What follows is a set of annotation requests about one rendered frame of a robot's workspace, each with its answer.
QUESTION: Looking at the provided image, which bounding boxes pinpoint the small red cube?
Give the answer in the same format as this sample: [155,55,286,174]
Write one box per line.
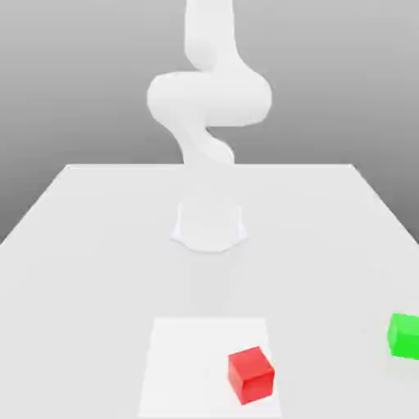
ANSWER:
[228,345,276,406]

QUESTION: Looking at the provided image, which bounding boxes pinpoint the small green cube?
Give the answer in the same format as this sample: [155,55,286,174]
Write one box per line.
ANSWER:
[386,313,419,362]

